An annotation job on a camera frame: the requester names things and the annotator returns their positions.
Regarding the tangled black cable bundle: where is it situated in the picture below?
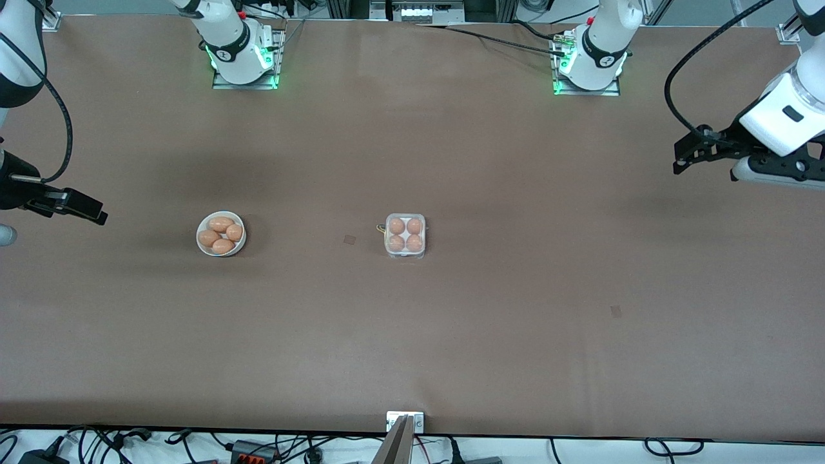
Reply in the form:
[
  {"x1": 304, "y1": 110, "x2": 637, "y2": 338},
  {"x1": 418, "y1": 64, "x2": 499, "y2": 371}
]
[{"x1": 61, "y1": 425, "x2": 194, "y2": 464}]

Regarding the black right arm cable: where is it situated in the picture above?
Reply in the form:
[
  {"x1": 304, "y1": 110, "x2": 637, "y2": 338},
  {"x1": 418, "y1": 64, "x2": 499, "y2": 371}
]
[{"x1": 0, "y1": 31, "x2": 73, "y2": 185}]

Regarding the white round bowl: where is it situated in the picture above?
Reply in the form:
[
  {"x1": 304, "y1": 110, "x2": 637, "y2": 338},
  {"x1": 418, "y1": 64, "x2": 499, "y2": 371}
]
[{"x1": 196, "y1": 209, "x2": 247, "y2": 256}]

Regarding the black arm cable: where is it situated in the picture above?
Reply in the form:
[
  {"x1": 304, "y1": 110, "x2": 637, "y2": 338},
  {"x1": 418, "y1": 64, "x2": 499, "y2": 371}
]
[
  {"x1": 0, "y1": 31, "x2": 73, "y2": 185},
  {"x1": 664, "y1": 0, "x2": 774, "y2": 133}
]

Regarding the clear plastic egg box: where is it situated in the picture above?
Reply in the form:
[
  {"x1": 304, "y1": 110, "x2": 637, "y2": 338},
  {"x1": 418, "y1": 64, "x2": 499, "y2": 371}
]
[{"x1": 384, "y1": 213, "x2": 427, "y2": 260}]

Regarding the thick black cable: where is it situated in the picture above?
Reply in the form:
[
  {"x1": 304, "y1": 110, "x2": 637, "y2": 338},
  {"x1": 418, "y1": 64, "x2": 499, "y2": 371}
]
[{"x1": 511, "y1": 21, "x2": 563, "y2": 42}]

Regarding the silver camera mount bracket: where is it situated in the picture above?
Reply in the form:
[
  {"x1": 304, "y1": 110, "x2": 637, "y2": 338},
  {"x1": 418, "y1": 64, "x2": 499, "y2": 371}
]
[{"x1": 386, "y1": 411, "x2": 425, "y2": 433}]

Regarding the black looped cable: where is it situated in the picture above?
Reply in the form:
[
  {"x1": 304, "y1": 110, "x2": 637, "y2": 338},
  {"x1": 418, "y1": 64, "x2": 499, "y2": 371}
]
[{"x1": 645, "y1": 438, "x2": 704, "y2": 458}]

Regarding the grey metal bar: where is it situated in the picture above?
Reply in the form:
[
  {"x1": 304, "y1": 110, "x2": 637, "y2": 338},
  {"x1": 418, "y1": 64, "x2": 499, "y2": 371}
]
[{"x1": 371, "y1": 416, "x2": 414, "y2": 464}]

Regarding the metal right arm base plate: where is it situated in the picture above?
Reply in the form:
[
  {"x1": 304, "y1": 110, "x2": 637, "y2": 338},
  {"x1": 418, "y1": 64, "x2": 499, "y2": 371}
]
[{"x1": 211, "y1": 27, "x2": 285, "y2": 90}]

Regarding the thin black cable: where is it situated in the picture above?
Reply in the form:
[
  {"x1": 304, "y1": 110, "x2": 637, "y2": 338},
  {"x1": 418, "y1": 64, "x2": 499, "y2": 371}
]
[{"x1": 418, "y1": 23, "x2": 568, "y2": 57}]

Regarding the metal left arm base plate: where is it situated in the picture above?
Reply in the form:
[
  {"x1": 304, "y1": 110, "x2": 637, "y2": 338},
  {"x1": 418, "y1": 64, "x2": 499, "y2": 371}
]
[{"x1": 551, "y1": 29, "x2": 621, "y2": 97}]

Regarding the black power adapter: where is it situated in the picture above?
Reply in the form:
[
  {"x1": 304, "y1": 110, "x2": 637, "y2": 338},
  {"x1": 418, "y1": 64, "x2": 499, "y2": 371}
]
[{"x1": 18, "y1": 447, "x2": 70, "y2": 464}]

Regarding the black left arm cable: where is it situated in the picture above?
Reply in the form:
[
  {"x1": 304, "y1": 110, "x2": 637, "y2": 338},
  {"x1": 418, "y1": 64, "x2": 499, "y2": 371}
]
[{"x1": 664, "y1": 0, "x2": 774, "y2": 133}]

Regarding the black orange connector block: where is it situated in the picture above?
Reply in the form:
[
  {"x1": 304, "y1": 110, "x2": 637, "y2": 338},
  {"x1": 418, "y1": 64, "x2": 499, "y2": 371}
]
[{"x1": 231, "y1": 440, "x2": 279, "y2": 464}]

